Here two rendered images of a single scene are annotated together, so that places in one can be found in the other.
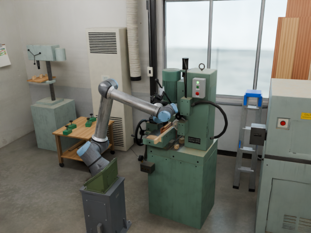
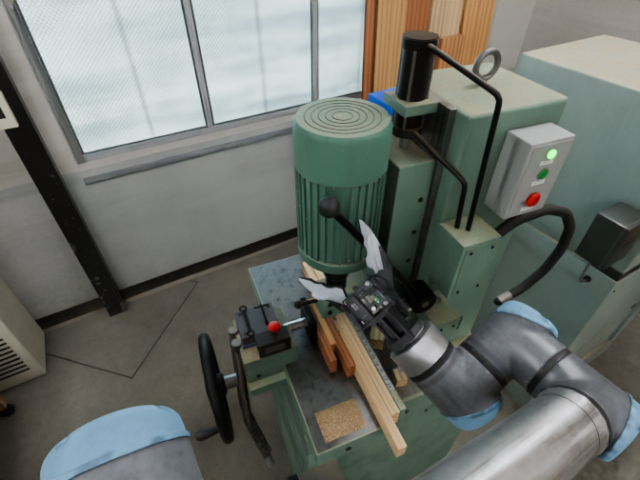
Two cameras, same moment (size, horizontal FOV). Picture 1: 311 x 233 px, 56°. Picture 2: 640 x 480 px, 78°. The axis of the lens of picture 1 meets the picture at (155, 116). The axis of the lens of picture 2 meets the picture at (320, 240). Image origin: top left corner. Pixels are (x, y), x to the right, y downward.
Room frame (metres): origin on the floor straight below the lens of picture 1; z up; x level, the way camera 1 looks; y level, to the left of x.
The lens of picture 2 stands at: (2.29, 0.37, 1.79)
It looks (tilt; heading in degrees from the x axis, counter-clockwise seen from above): 41 degrees down; 310
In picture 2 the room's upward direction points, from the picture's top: straight up
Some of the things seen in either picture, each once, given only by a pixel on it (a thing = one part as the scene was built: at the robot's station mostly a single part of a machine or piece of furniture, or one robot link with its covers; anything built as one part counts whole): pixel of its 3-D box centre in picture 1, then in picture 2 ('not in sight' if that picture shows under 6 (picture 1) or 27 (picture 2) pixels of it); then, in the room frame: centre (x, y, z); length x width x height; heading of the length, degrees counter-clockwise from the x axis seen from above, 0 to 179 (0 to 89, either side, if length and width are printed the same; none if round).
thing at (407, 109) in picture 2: (185, 67); (414, 87); (2.62, -0.28, 1.54); 0.08 x 0.08 x 0.17; 62
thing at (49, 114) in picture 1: (53, 97); not in sight; (4.32, 1.55, 0.79); 0.62 x 0.48 x 1.58; 67
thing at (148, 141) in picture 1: (162, 130); (296, 343); (2.74, -0.07, 0.87); 0.61 x 0.30 x 0.06; 152
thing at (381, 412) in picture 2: (169, 130); (343, 340); (2.63, -0.13, 0.92); 0.59 x 0.02 x 0.04; 152
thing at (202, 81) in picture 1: (198, 88); (526, 171); (2.41, -0.37, 1.40); 0.10 x 0.06 x 0.16; 62
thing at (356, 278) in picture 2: (173, 118); (343, 294); (2.67, -0.17, 1.03); 0.14 x 0.07 x 0.09; 62
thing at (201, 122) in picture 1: (200, 109); (442, 229); (2.55, -0.42, 1.16); 0.22 x 0.22 x 0.72; 62
